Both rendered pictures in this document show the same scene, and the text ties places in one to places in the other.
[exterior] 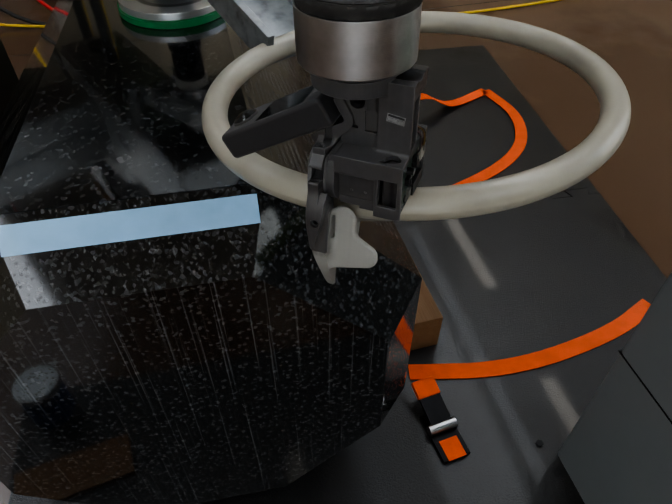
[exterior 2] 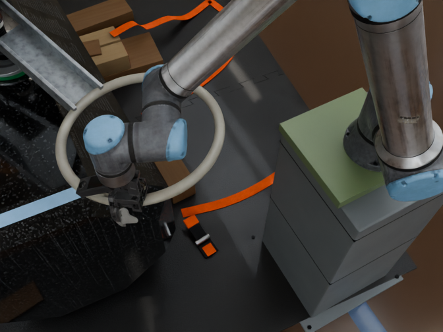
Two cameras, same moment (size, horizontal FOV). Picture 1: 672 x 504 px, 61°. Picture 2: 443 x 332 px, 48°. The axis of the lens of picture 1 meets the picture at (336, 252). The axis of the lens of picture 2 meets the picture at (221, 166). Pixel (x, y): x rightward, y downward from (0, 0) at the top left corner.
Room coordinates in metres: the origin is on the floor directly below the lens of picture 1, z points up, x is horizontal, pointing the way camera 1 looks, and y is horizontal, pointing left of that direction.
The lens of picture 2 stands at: (-0.27, -0.10, 2.10)
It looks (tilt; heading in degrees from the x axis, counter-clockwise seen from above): 58 degrees down; 346
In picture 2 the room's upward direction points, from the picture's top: 1 degrees clockwise
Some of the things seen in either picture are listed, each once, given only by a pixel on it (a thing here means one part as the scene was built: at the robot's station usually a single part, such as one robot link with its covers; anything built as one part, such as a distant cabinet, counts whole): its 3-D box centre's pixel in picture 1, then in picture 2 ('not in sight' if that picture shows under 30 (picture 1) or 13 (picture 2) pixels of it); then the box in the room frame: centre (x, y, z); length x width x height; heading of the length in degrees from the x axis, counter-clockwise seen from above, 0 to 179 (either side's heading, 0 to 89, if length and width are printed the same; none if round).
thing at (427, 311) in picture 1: (399, 294); (169, 168); (1.02, -0.18, 0.07); 0.30 x 0.12 x 0.12; 16
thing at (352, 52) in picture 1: (358, 31); (115, 166); (0.40, -0.02, 1.10); 0.10 x 0.09 x 0.05; 158
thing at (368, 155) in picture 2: not in sight; (380, 134); (0.45, -0.76, 0.93); 0.19 x 0.19 x 0.10
